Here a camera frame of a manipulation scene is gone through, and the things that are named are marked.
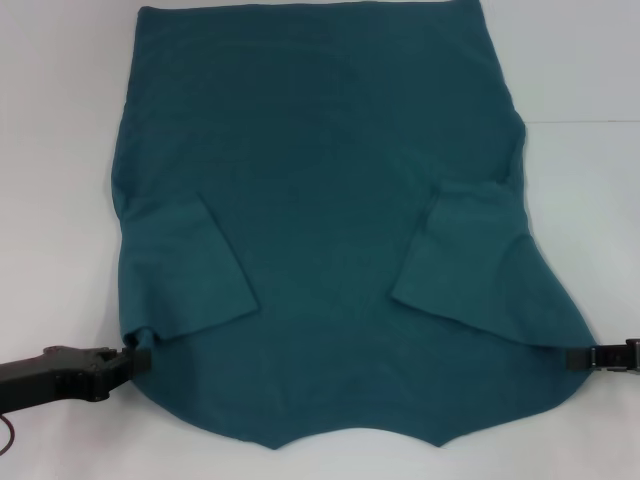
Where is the left gripper cable with plugs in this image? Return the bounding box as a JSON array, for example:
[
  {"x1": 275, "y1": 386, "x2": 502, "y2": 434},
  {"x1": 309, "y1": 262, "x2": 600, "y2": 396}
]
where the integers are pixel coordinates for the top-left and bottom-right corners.
[{"x1": 0, "y1": 414, "x2": 19, "y2": 457}]

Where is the teal blue t-shirt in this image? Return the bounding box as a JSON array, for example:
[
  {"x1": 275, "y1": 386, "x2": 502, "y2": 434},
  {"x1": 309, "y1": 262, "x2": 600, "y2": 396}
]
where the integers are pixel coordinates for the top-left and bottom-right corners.
[{"x1": 108, "y1": 0, "x2": 599, "y2": 437}]

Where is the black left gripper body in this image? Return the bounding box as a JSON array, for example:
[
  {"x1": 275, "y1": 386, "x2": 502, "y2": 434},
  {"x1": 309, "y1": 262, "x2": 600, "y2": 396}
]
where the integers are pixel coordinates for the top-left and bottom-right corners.
[{"x1": 0, "y1": 345, "x2": 109, "y2": 414}]

